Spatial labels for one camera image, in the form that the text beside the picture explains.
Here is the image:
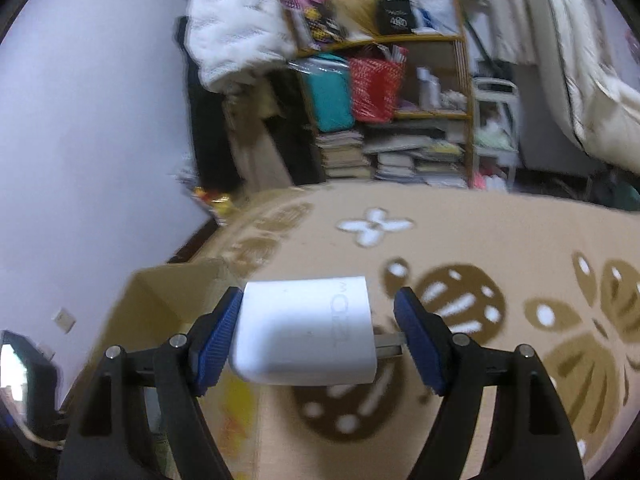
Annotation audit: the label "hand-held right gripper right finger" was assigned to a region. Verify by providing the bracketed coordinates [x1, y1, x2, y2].
[393, 286, 586, 480]

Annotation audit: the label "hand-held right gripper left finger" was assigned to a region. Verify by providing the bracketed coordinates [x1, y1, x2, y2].
[57, 286, 244, 480]

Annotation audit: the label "brown cardboard box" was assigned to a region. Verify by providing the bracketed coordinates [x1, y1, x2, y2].
[65, 257, 263, 480]

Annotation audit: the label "white power adapter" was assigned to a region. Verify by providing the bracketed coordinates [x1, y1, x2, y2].
[227, 275, 406, 387]

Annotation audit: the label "brown wooden skirting board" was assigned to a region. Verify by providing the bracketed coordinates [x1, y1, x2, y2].
[167, 217, 221, 264]

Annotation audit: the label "plastic bag with yellow packets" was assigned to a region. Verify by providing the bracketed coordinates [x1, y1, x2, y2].
[175, 170, 236, 226]

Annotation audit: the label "pink and white small bottles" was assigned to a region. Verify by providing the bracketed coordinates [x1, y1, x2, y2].
[472, 170, 511, 192]

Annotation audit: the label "beige hanging coat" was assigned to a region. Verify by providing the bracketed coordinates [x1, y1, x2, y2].
[222, 87, 296, 193]

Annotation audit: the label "pile of papers and booklets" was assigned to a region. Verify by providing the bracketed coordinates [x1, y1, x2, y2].
[362, 125, 468, 188]

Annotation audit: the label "black hanging coat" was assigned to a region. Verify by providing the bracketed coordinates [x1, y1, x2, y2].
[175, 15, 241, 193]

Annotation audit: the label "stack of books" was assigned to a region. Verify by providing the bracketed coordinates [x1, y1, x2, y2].
[315, 130, 373, 181]

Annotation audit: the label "dark green object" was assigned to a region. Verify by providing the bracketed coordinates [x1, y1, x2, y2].
[595, 175, 640, 211]

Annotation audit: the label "row of cosmetic bottles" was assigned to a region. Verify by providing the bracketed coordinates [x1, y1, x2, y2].
[417, 66, 468, 111]

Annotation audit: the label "red patterned bag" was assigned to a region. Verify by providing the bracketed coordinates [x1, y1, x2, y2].
[347, 45, 407, 125]

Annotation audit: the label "teal bag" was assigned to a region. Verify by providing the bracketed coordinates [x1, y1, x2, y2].
[297, 54, 356, 133]

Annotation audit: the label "white trolley cart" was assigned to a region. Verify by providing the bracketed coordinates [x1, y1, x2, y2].
[472, 77, 521, 193]

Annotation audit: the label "wooden shelf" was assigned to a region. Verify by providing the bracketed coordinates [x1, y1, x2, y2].
[280, 0, 476, 188]

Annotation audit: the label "white puffer jacket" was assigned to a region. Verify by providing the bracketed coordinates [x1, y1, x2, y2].
[185, 0, 298, 93]

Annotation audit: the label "black box with white print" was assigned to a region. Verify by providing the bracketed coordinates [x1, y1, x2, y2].
[376, 0, 418, 36]

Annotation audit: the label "clear plastic bag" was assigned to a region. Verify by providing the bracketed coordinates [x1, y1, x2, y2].
[415, 0, 458, 33]

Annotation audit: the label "purple printed bag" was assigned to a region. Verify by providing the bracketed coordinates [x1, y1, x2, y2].
[287, 0, 351, 46]

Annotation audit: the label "blonde wig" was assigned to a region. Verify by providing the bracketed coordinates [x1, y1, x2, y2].
[332, 0, 381, 41]

